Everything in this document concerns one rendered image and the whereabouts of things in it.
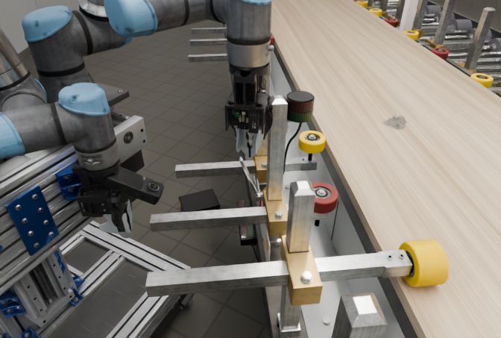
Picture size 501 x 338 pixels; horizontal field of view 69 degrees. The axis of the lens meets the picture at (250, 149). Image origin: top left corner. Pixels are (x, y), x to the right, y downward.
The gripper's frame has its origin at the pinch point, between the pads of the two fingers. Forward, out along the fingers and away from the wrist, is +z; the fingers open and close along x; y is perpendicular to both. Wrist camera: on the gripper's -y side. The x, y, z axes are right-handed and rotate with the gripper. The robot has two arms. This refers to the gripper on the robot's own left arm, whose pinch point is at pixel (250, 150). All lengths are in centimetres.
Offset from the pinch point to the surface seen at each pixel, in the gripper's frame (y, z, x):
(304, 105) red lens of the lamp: -5.4, -8.7, 10.5
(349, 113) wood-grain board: -50, 15, 26
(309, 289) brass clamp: 25.8, 9.0, 13.9
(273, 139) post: -5.1, 0.0, 4.5
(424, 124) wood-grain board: -45, 15, 49
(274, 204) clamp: -4.0, 18.2, 5.5
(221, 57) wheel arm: -120, 24, -35
